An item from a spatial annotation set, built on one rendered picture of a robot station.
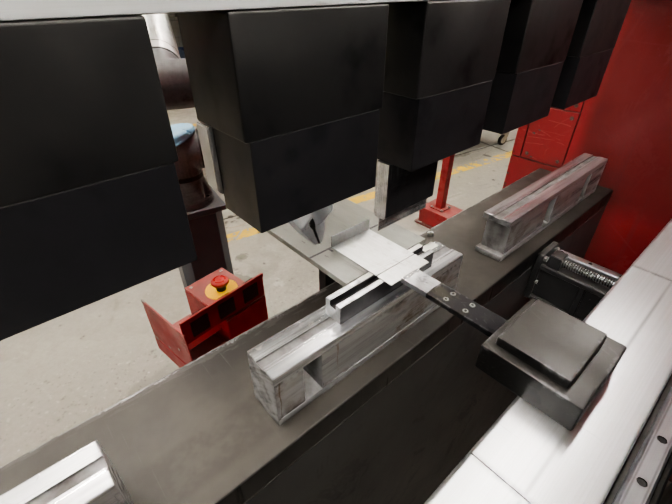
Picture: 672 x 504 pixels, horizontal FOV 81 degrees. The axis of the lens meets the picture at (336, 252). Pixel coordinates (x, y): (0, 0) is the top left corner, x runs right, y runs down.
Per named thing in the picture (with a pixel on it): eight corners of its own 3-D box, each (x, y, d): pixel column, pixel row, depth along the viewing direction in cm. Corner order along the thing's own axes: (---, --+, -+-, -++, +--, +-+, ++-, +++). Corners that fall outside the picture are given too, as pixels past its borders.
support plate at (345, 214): (324, 191, 83) (324, 187, 82) (425, 243, 66) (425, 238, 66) (249, 220, 73) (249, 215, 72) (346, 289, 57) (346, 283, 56)
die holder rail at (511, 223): (572, 184, 112) (584, 152, 107) (594, 191, 109) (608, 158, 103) (474, 250, 85) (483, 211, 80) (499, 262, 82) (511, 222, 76)
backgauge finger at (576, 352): (432, 267, 62) (437, 240, 59) (614, 368, 46) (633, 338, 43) (379, 301, 55) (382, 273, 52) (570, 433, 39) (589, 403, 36)
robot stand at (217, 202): (200, 356, 172) (154, 196, 128) (239, 340, 180) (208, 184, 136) (213, 386, 160) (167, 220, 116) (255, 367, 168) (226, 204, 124)
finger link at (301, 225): (316, 243, 54) (291, 180, 54) (297, 251, 59) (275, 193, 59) (334, 237, 55) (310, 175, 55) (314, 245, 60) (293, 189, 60)
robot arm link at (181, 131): (161, 167, 123) (149, 123, 115) (205, 161, 127) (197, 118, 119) (162, 182, 114) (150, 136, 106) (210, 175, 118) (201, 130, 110)
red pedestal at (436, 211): (431, 211, 280) (451, 87, 233) (461, 225, 264) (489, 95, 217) (413, 221, 269) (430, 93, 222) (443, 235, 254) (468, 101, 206)
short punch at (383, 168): (419, 204, 59) (428, 142, 53) (430, 209, 57) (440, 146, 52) (372, 227, 53) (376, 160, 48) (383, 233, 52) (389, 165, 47)
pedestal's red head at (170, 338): (229, 303, 103) (217, 246, 93) (271, 332, 95) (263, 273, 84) (158, 348, 90) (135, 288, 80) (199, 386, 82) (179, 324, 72)
